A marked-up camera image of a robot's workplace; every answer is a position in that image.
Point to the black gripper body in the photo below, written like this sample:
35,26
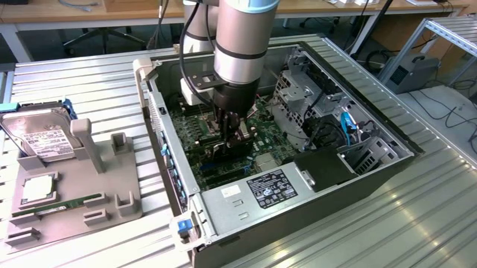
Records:
237,96

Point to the graphics card with black fan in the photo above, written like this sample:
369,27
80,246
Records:
234,155

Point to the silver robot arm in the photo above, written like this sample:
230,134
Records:
242,36

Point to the CPU socket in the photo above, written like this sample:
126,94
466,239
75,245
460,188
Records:
209,124

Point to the green motherboard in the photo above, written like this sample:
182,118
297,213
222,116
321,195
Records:
267,134

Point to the silver chipset heatsink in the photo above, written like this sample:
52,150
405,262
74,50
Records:
266,162

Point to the black expansion slot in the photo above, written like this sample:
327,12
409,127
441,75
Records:
223,174
229,181

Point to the tall metal disk bay cage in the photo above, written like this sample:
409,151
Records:
298,92

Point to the black plastic shroud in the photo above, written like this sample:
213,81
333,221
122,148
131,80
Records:
321,167

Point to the silver power supply unit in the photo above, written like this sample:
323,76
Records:
231,206

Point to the open black PC case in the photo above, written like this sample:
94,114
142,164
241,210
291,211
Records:
298,215

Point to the black office chair base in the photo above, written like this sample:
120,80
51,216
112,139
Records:
106,35
321,21

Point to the low metal disk bay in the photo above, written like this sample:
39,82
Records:
369,159

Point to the blue case latch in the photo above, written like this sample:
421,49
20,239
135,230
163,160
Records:
184,226

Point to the brown cardboard box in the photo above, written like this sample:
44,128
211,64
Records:
130,5

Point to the grey parts rack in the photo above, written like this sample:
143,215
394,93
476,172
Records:
74,190

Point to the silver hard disk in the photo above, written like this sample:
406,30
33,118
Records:
44,139

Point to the green RAM stick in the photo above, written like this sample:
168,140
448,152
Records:
56,208

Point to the silver CPU chip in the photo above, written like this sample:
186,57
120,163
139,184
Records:
38,188

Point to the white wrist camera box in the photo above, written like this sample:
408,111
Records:
191,95

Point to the wooden desk white frame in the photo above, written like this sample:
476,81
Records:
38,15
409,8

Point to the aluminium profile frame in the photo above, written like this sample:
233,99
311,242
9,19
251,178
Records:
446,30

